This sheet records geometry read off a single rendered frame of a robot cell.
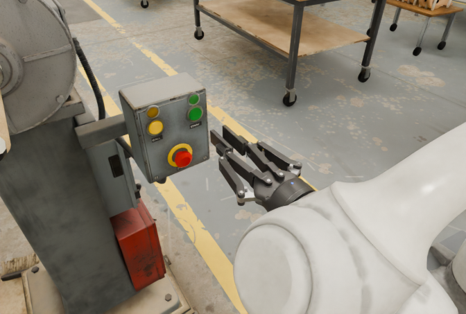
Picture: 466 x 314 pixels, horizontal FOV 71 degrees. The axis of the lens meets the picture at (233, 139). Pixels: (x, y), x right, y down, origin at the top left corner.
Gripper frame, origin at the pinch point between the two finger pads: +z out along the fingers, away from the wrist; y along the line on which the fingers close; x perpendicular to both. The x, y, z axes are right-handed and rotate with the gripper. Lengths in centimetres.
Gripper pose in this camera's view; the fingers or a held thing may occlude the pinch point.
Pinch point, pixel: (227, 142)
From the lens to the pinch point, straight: 61.8
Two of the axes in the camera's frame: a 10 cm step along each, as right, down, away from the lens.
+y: 8.3, -3.4, 4.4
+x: 0.0, -8.0, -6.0
